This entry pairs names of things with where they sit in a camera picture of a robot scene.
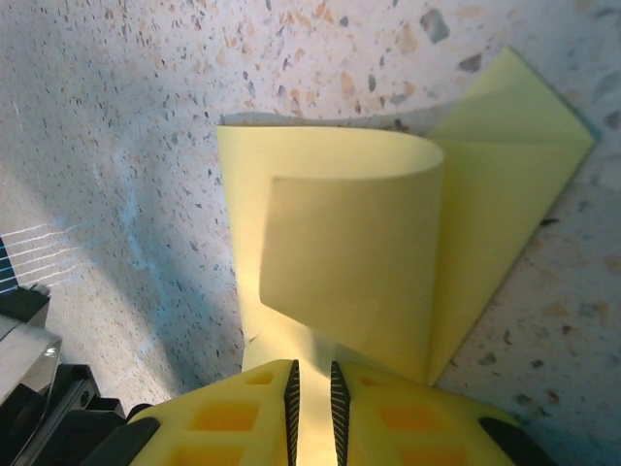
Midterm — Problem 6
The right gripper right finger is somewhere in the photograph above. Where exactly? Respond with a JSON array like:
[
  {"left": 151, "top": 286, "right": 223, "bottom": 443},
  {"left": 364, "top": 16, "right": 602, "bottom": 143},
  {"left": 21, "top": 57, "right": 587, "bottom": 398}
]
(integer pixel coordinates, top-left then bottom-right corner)
[{"left": 329, "top": 360, "right": 560, "bottom": 466}]

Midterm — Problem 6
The yellow square paper sheet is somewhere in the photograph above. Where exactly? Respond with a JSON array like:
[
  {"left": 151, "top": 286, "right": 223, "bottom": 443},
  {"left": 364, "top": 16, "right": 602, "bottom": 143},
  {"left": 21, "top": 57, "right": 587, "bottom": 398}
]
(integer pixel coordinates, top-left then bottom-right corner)
[{"left": 215, "top": 46, "right": 597, "bottom": 466}]

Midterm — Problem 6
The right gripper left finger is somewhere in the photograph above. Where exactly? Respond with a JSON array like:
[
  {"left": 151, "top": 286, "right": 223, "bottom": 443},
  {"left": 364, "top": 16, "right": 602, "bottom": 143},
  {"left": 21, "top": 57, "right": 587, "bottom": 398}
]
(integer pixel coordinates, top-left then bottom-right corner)
[{"left": 82, "top": 358, "right": 302, "bottom": 466}]

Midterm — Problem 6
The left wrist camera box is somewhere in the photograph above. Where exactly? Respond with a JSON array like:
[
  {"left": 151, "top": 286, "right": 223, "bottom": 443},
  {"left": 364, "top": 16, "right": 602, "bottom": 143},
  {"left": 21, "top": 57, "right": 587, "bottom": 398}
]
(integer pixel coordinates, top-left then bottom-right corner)
[{"left": 0, "top": 283, "right": 63, "bottom": 405}]

